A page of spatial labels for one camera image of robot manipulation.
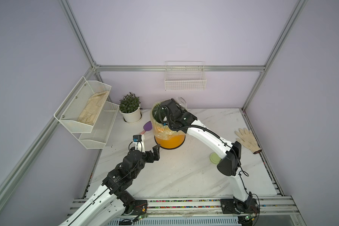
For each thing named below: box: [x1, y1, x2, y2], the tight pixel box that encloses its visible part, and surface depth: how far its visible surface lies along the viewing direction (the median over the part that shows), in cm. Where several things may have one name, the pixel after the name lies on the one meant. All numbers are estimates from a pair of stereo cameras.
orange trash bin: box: [153, 134, 186, 150], surface depth 98 cm
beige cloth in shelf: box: [77, 90, 109, 126], surface depth 81 cm
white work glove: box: [234, 127, 263, 154], surface depth 103 cm
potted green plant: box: [118, 92, 142, 123], surface depth 103 cm
